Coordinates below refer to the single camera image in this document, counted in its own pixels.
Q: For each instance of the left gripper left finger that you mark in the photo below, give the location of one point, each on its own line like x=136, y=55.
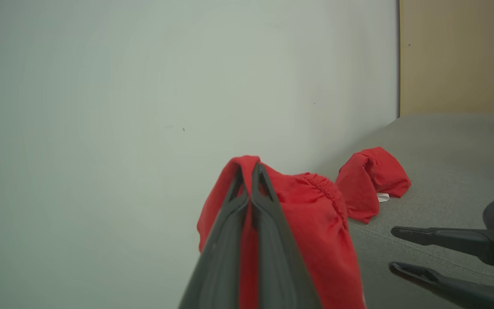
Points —
x=221, y=257

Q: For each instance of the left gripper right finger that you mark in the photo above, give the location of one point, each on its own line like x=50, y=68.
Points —
x=277, y=257

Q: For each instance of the red cloth garment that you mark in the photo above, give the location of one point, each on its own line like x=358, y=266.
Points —
x=315, y=223

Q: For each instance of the grey fabric sofa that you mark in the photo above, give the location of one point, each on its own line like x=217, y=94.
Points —
x=444, y=171

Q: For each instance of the beige wooden panel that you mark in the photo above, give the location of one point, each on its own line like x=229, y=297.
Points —
x=461, y=56

